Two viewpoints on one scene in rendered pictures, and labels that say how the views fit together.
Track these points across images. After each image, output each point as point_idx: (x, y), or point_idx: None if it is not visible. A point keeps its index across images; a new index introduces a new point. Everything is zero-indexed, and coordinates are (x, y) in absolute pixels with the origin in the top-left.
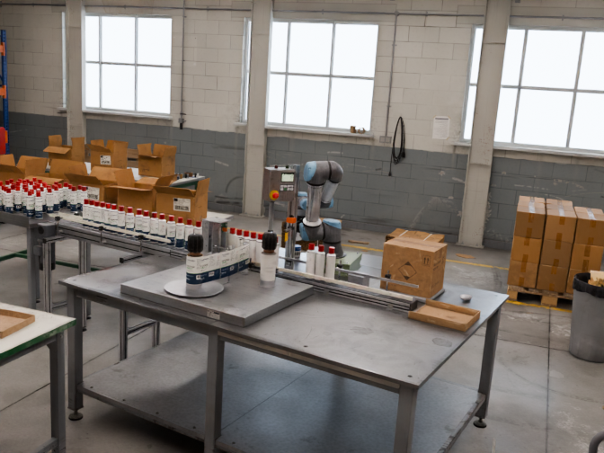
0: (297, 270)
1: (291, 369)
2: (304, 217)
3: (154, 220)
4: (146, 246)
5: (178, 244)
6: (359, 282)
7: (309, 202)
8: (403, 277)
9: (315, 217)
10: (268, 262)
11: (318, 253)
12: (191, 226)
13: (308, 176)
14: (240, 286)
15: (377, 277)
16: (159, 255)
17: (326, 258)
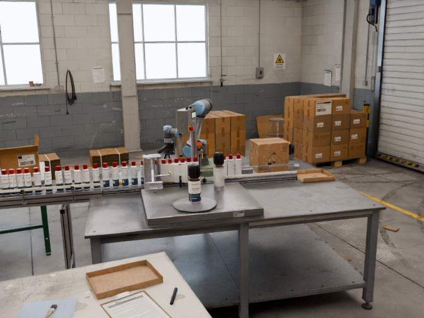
0: None
1: (204, 246)
2: (171, 143)
3: (79, 171)
4: (76, 194)
5: (107, 185)
6: (251, 173)
7: (196, 130)
8: (271, 162)
9: (198, 139)
10: (223, 173)
11: (231, 159)
12: (117, 167)
13: (201, 111)
14: (209, 194)
15: (268, 165)
16: (94, 197)
17: (236, 162)
